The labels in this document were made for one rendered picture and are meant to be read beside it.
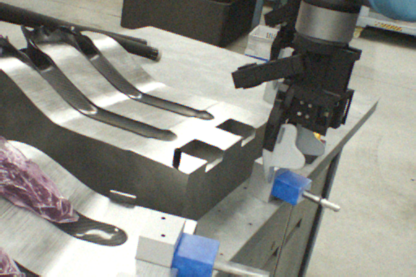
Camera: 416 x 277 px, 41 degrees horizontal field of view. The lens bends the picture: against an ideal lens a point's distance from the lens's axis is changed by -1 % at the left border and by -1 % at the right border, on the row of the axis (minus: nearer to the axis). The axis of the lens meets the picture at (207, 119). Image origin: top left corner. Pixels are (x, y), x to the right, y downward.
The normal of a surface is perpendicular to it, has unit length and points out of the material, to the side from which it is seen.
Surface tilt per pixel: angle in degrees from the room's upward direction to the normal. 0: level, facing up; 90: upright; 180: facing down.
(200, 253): 0
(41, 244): 22
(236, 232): 0
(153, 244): 90
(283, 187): 90
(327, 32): 90
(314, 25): 90
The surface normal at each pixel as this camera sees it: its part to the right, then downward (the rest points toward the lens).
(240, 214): 0.18, -0.91
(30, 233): 0.60, -0.71
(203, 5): -0.29, 0.31
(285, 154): -0.52, 0.04
